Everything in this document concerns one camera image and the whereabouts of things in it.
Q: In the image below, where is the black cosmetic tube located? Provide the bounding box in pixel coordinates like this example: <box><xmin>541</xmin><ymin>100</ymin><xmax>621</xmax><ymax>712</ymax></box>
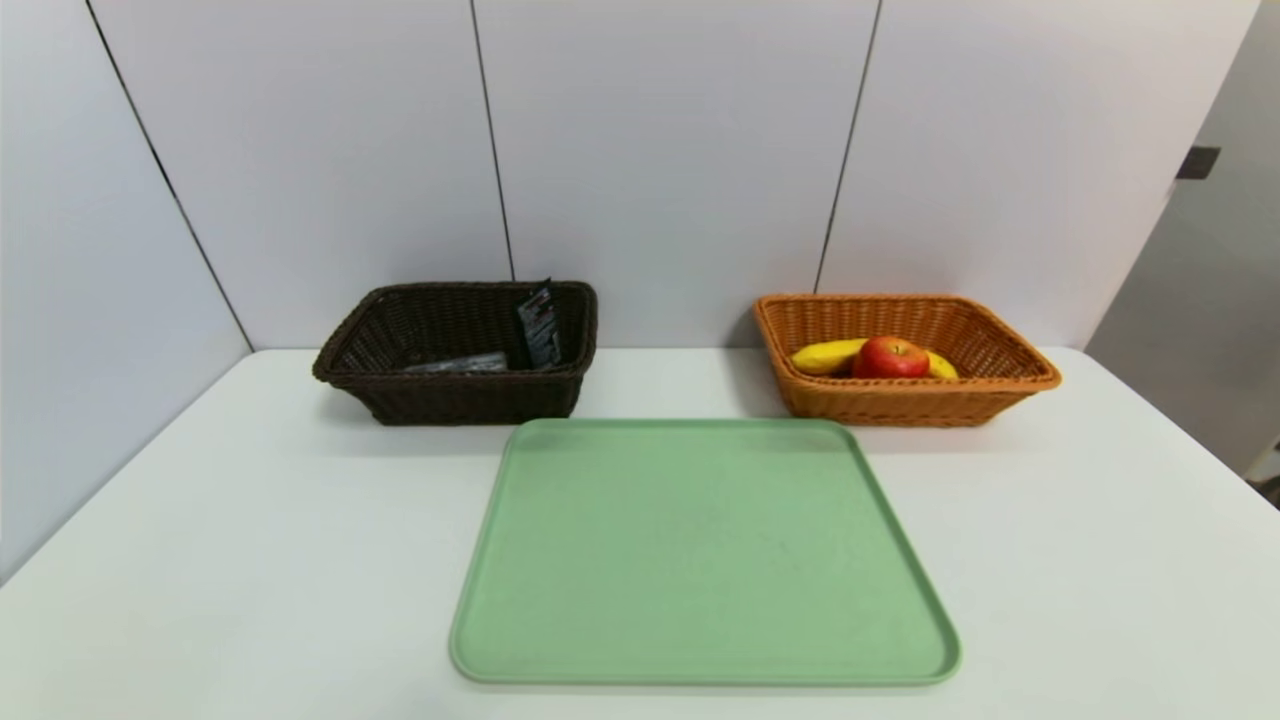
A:
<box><xmin>517</xmin><ymin>280</ymin><xmax>563</xmax><ymax>369</ymax></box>

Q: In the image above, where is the clear plastic compass case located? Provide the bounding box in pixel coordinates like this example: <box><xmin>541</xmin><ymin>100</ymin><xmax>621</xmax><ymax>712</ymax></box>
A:
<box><xmin>403</xmin><ymin>352</ymin><xmax>511</xmax><ymax>376</ymax></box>

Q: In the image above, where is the yellow banana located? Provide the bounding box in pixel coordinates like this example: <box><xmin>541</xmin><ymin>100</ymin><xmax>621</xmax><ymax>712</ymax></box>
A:
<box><xmin>790</xmin><ymin>338</ymin><xmax>959</xmax><ymax>381</ymax></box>

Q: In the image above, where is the red apple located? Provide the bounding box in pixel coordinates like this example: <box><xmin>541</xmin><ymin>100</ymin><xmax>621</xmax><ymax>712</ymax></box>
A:
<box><xmin>852</xmin><ymin>336</ymin><xmax>931</xmax><ymax>379</ymax></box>

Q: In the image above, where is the dark brown wicker basket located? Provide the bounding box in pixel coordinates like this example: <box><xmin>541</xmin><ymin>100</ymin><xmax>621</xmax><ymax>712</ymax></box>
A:
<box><xmin>312</xmin><ymin>280</ymin><xmax>599</xmax><ymax>426</ymax></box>

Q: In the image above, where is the orange wicker basket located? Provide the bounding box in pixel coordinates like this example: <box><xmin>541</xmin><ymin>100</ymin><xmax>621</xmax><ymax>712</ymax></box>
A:
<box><xmin>753</xmin><ymin>292</ymin><xmax>1063</xmax><ymax>428</ymax></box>

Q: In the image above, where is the light green plastic tray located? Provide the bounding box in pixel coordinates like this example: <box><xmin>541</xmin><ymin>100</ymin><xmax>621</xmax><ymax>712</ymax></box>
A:
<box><xmin>449</xmin><ymin>417</ymin><xmax>963</xmax><ymax>688</ymax></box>

